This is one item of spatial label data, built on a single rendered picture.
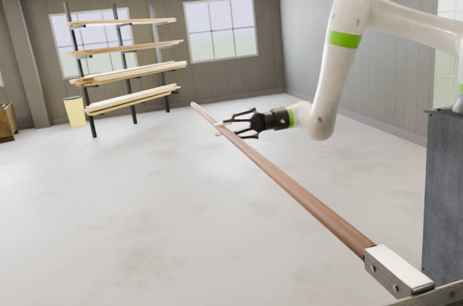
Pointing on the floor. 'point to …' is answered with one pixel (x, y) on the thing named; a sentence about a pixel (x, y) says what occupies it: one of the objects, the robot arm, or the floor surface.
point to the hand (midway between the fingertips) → (222, 128)
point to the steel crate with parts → (7, 123)
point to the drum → (75, 110)
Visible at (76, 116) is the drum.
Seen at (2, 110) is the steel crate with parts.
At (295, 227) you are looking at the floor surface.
